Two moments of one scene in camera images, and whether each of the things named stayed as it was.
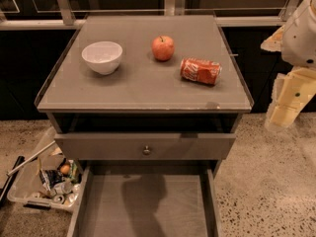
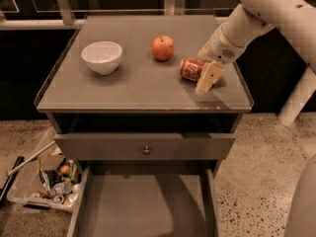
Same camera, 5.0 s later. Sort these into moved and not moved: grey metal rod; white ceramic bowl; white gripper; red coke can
Moved: white gripper
Not moved: grey metal rod; red coke can; white ceramic bowl
